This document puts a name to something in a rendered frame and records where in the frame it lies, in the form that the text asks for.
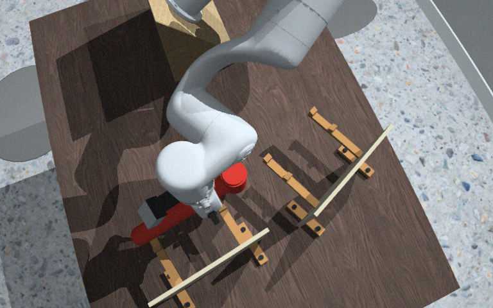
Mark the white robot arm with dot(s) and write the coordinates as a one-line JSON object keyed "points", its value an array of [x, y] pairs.
{"points": [[280, 37]]}

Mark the red mallet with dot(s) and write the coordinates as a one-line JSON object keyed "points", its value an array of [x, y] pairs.
{"points": [[233, 181]]}

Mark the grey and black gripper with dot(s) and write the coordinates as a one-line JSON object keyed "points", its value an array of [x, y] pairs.
{"points": [[215, 204]]}

